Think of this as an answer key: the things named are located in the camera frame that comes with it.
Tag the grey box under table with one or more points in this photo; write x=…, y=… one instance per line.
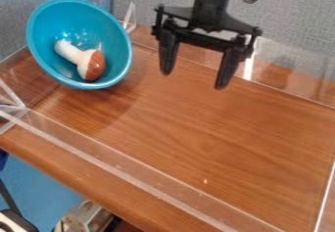
x=85, y=217

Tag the blue plastic bowl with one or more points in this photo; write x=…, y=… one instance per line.
x=89, y=28

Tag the black and white chair part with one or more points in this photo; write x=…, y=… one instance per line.
x=12, y=222

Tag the brown and white toy mushroom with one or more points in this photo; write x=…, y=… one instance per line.
x=88, y=61

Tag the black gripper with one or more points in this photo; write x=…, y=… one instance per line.
x=207, y=26

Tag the clear acrylic barrier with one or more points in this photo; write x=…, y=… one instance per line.
x=175, y=155

